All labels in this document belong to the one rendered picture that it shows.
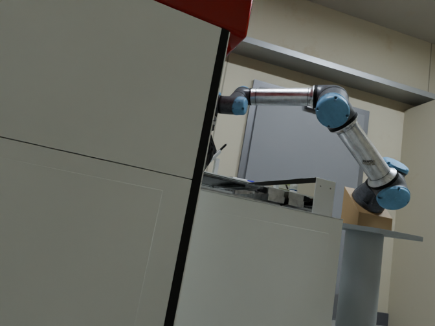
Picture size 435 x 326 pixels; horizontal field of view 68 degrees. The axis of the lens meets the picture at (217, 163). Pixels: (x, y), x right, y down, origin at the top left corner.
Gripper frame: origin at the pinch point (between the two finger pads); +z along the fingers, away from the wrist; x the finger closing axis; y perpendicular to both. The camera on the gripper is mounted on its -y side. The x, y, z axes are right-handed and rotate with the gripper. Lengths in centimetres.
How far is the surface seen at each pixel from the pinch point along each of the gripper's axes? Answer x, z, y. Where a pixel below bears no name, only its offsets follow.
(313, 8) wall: -18, -226, -201
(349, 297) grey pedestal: 59, 40, -43
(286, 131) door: -25, -79, -189
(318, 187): 46.3, -1.2, -10.7
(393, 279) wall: 82, 46, -279
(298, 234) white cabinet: 44.0, 17.5, 1.6
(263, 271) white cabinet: 36.6, 30.8, 10.3
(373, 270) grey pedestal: 67, 27, -44
